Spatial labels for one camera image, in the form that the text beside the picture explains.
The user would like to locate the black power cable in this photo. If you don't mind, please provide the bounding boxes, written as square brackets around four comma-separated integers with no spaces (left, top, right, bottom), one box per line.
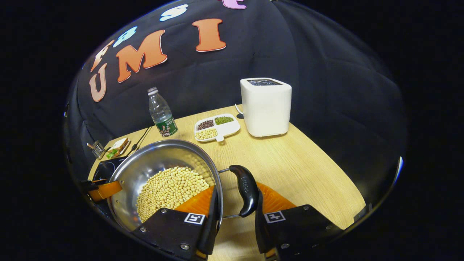
[128,126,153,156]

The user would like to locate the white divided dish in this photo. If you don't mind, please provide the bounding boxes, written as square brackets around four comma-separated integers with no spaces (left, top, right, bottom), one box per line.
[194,113,241,142]

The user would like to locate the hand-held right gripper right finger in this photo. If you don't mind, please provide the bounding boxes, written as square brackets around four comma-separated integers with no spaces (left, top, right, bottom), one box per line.
[254,181,343,261]

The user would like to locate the steel pot with black handle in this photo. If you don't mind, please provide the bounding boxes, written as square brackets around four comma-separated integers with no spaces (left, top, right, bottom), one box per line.
[108,139,260,232]

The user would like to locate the large soybean heap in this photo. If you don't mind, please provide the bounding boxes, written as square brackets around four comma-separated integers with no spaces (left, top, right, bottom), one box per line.
[136,166,211,223]

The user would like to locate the small soybean heap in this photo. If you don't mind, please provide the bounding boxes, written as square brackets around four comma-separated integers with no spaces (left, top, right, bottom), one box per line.
[196,128,218,140]

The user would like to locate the black induction cooktop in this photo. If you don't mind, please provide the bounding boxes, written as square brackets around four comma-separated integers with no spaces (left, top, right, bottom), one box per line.
[91,156,127,182]

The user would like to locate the clear plastic water bottle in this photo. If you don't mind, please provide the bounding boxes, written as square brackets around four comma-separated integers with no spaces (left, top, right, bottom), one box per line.
[148,87,178,137]

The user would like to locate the sandwich with lettuce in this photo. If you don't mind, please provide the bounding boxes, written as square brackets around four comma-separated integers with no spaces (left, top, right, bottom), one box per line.
[105,138,130,159]

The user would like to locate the white toaster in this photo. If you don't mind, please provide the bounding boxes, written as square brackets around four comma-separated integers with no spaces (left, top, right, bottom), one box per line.
[240,78,292,138]

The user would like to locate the small metal grid tool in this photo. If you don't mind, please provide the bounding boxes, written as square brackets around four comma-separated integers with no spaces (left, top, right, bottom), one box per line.
[86,140,106,160]

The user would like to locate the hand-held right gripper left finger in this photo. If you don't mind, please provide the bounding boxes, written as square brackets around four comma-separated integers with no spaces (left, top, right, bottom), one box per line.
[131,185,222,261]

